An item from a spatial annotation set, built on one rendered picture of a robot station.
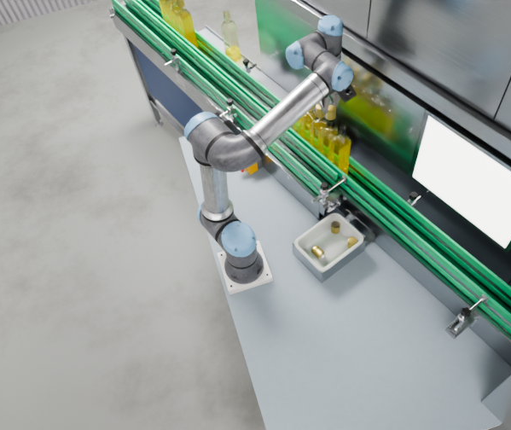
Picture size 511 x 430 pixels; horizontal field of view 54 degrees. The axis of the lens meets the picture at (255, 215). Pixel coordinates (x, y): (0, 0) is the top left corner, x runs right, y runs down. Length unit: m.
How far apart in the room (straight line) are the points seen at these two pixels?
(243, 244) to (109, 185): 1.79
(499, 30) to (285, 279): 1.09
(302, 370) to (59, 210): 2.10
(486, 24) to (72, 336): 2.39
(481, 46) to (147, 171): 2.37
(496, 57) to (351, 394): 1.11
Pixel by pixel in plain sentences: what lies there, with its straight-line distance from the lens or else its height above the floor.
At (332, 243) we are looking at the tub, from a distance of 1.98.
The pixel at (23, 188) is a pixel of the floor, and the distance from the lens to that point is 3.63.
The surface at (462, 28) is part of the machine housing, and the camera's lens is 1.51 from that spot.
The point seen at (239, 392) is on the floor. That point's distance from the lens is 2.57.
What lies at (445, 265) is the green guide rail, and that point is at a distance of 1.79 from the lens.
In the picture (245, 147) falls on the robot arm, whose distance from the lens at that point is 1.42.
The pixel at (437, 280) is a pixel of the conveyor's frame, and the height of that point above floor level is 0.86.
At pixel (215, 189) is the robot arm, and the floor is 1.17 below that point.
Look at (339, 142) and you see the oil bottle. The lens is 1.87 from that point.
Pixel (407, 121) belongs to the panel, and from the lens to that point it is 1.77.
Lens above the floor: 2.47
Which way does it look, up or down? 56 degrees down
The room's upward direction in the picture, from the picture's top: 10 degrees counter-clockwise
